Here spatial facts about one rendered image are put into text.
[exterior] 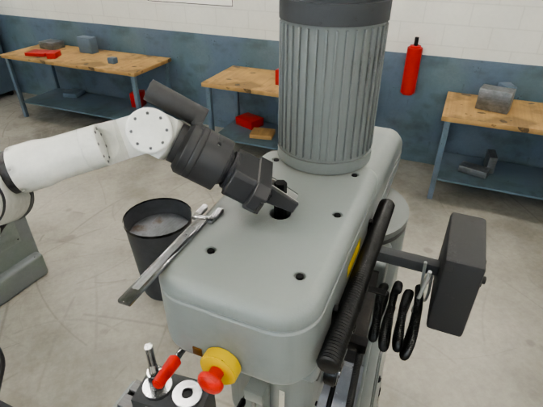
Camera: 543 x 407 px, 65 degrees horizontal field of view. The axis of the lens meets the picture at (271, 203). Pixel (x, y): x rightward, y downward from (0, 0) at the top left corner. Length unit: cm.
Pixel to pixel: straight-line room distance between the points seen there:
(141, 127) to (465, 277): 70
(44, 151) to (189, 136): 20
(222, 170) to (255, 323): 23
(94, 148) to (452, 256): 72
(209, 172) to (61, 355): 264
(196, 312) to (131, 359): 239
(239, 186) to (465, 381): 252
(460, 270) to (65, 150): 77
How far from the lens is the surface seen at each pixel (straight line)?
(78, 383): 301
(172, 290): 63
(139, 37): 629
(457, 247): 101
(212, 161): 65
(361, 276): 75
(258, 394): 90
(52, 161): 69
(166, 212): 329
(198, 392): 142
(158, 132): 63
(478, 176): 466
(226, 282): 61
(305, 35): 78
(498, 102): 445
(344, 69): 78
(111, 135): 73
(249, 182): 66
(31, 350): 331
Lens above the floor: 231
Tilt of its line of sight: 33 degrees down
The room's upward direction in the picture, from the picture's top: straight up
